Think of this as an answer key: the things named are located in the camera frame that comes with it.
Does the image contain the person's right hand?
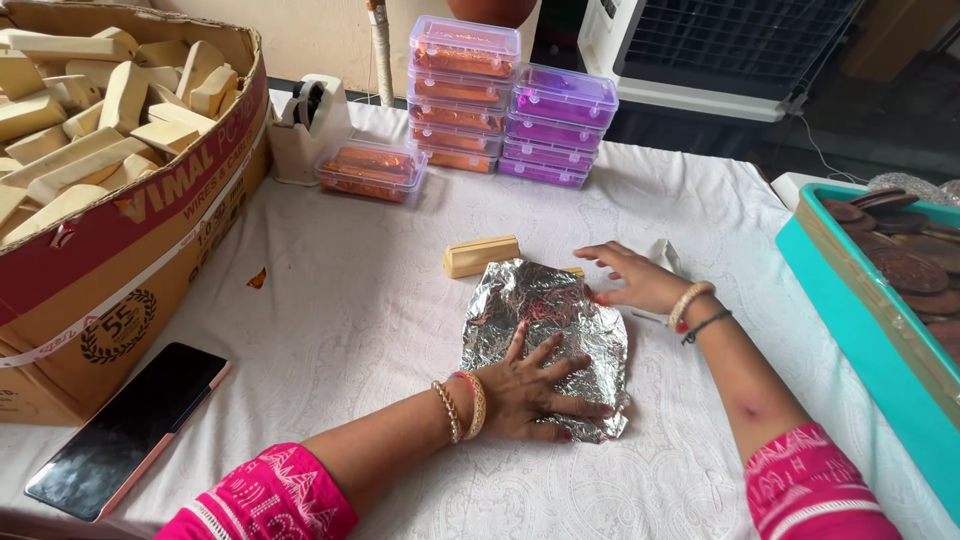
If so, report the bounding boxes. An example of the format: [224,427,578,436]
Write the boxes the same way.
[573,240,695,318]

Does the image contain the person's left hand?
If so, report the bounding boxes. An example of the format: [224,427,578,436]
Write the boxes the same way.
[480,322,617,444]

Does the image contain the silver foil sheet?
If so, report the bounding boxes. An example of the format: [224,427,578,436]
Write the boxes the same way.
[459,258,631,445]

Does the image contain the crumpled white paper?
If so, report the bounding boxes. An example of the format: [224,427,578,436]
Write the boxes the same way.
[646,238,685,276]

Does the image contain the gold beaded bangle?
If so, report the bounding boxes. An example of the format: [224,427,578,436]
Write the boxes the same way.
[666,280,718,332]

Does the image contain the gold bangles with red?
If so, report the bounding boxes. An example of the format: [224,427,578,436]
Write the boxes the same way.
[430,369,489,445]

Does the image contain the purple-filled clear plastic box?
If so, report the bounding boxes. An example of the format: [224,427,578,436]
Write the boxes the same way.
[496,157,591,189]
[501,138,600,172]
[511,63,621,130]
[505,112,607,153]

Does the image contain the white embossed tablecloth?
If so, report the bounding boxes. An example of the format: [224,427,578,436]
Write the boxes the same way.
[0,88,960,540]

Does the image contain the teal plastic tray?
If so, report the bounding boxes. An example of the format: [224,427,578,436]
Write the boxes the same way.
[775,182,960,526]

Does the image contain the white air cooler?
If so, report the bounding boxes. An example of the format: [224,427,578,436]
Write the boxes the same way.
[576,0,865,124]

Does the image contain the orange-filled clear plastic boxes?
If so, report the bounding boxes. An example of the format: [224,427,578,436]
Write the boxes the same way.
[315,15,523,205]

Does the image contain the pink patterned sleeve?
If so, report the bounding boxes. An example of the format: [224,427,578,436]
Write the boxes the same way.
[743,421,906,540]
[153,442,360,540]

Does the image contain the pile of brown round discs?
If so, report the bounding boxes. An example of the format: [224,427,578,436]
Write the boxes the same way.
[819,186,960,363]

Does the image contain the clear bubble wrap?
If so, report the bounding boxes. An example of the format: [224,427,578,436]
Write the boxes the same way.
[867,171,960,207]

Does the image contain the terracotta pot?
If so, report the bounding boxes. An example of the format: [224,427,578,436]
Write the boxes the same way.
[447,0,540,29]

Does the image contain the white tape dispenser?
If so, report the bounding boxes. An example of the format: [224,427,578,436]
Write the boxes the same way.
[267,73,354,187]

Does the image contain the white wrapped pole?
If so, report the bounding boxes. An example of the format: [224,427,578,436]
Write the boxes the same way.
[366,0,396,108]

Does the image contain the black phone with pink case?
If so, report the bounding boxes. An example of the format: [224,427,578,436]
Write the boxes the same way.
[24,342,232,524]

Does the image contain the large printed cardboard box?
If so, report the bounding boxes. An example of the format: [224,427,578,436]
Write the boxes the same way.
[0,0,273,427]

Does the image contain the pile of pale wooden blocks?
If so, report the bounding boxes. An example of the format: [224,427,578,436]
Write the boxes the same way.
[0,26,243,249]

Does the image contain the black thread bracelet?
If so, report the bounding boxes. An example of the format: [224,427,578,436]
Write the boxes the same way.
[680,308,734,347]

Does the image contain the white power cable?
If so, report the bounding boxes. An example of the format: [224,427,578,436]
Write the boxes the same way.
[793,112,867,186]

